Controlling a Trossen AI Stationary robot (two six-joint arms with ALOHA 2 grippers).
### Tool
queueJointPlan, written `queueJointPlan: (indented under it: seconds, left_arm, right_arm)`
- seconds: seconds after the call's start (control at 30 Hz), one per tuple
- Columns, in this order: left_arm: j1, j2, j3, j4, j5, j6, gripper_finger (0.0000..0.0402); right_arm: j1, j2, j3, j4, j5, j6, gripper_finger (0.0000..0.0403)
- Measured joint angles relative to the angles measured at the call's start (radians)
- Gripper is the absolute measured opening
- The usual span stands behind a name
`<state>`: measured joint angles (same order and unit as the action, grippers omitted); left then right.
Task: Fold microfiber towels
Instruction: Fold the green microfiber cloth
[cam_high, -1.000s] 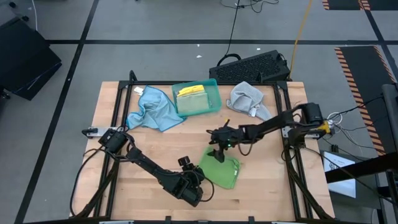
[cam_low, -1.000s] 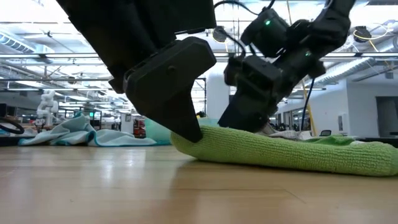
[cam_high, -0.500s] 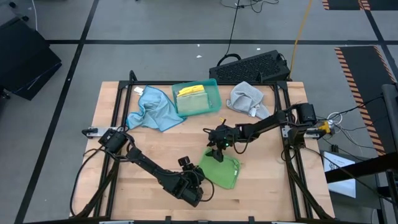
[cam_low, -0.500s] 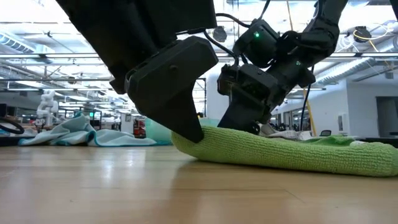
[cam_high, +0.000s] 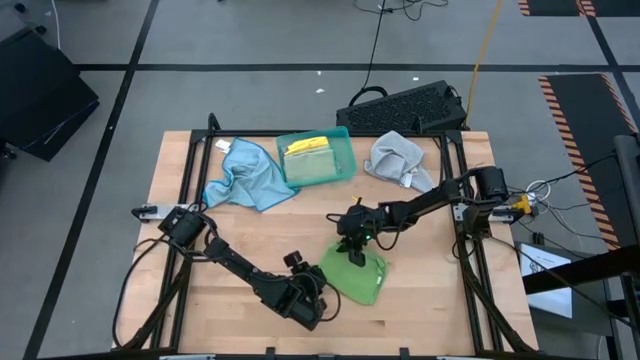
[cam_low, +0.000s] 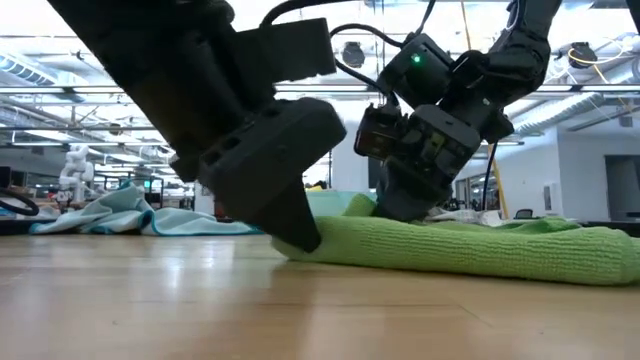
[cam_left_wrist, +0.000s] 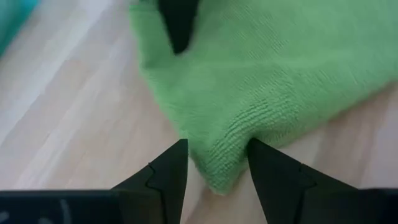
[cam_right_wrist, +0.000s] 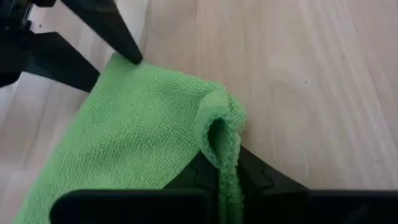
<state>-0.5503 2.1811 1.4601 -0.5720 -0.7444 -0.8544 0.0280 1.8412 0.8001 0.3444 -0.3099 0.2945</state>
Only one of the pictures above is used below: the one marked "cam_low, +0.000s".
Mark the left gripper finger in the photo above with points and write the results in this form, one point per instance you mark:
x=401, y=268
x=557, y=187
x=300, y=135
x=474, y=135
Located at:
x=290, y=220

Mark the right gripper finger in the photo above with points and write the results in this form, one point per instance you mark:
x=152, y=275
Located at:
x=407, y=200

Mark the teal plastic bin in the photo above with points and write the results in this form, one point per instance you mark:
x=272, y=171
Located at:
x=335, y=202

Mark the bright green microfiber towel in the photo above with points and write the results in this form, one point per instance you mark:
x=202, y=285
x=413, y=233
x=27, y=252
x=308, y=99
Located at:
x=450, y=250

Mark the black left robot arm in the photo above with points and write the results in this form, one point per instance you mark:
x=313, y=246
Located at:
x=150, y=60

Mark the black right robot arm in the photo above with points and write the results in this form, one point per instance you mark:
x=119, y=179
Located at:
x=500, y=65

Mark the light blue microfiber towel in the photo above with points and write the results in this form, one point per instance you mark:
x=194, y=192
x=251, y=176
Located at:
x=125, y=215

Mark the white building column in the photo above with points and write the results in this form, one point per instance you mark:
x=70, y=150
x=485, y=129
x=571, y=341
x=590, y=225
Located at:
x=350, y=165

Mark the black office chair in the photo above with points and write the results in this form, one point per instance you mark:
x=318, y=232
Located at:
x=523, y=214

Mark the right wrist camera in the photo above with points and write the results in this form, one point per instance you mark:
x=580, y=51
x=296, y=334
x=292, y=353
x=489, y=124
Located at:
x=377, y=132

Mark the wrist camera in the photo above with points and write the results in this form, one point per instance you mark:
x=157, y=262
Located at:
x=290, y=50
x=377, y=132

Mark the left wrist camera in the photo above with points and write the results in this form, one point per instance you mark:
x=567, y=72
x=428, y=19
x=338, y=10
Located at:
x=290, y=50

